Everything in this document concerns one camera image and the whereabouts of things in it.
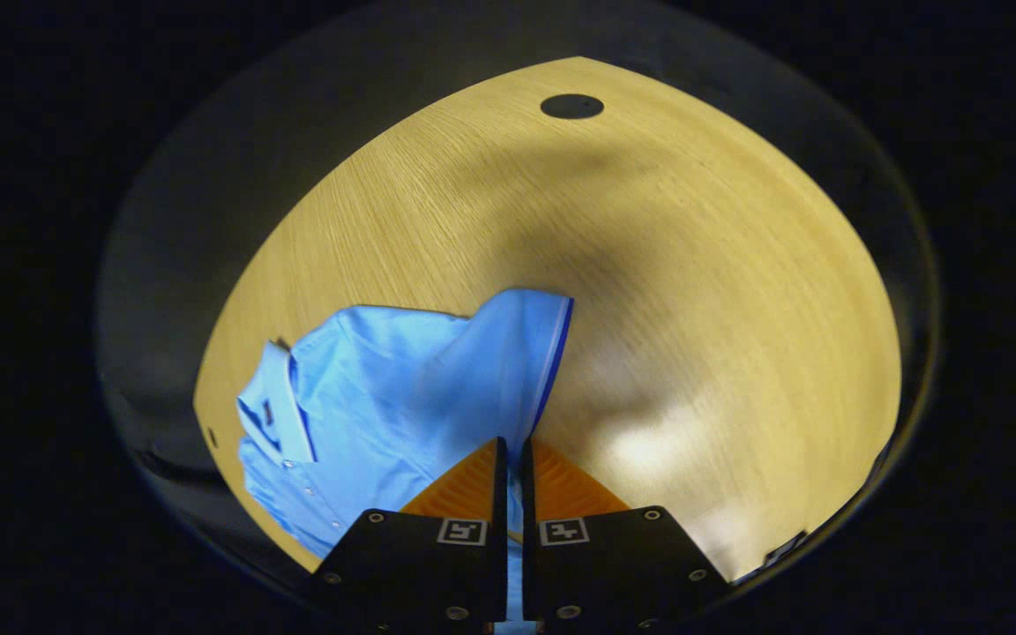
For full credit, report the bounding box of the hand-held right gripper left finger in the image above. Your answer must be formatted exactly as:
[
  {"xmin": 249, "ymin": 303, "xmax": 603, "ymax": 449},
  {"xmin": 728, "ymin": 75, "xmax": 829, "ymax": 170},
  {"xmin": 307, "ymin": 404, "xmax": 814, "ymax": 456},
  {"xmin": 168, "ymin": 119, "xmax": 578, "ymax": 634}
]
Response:
[{"xmin": 310, "ymin": 437, "xmax": 509, "ymax": 635}]

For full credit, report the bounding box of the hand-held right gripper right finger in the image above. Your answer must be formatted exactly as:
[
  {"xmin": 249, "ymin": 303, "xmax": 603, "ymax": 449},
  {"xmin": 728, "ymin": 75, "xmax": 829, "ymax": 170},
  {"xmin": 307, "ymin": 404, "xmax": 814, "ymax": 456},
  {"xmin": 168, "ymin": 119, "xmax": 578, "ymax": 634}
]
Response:
[{"xmin": 521, "ymin": 437, "xmax": 732, "ymax": 635}]

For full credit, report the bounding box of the light blue T-shirt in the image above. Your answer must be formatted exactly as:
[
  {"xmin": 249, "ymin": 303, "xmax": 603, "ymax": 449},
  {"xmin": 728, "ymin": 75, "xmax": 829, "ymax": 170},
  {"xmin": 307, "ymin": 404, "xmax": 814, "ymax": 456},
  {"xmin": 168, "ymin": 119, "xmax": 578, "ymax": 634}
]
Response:
[{"xmin": 236, "ymin": 288, "xmax": 575, "ymax": 635}]

